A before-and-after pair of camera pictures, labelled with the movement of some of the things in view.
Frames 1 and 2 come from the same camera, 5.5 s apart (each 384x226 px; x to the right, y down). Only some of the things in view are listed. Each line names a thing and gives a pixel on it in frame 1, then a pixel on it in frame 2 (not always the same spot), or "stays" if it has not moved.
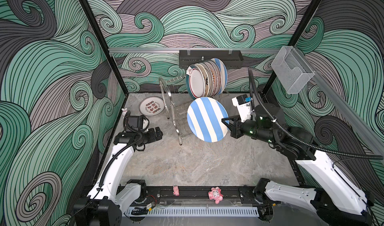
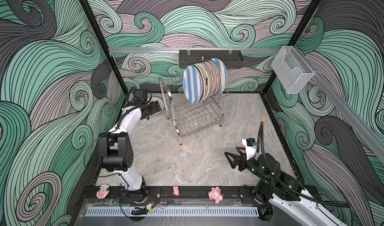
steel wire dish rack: x=175 y=96 stays
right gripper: x=238 y=126 to x=243 y=159
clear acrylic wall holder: x=291 y=68 stays
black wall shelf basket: x=233 y=58 stays
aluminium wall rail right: x=372 y=129 stays
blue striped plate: x=204 y=119 to x=192 y=83
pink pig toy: x=215 y=194 stays
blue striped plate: x=223 y=74 stays
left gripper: x=152 y=137 to x=153 y=109
